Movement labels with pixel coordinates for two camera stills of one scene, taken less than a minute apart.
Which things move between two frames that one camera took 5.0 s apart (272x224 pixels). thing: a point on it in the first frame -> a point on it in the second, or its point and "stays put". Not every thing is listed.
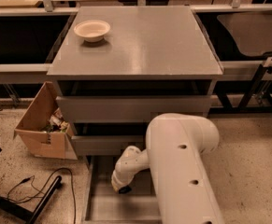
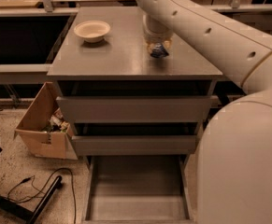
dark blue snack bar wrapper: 124,189 -> 159,51
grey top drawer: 128,109 stays put
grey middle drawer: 105,145 stays put
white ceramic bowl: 93,31 stays put
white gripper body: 118,180 -> 155,35
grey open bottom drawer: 103,204 stays put
